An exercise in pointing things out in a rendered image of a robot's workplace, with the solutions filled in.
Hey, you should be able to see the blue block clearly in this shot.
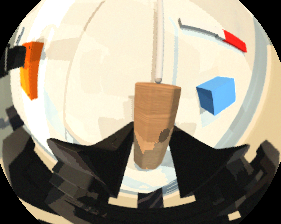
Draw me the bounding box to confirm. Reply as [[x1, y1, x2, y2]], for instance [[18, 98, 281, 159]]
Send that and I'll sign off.
[[196, 76, 236, 116]]

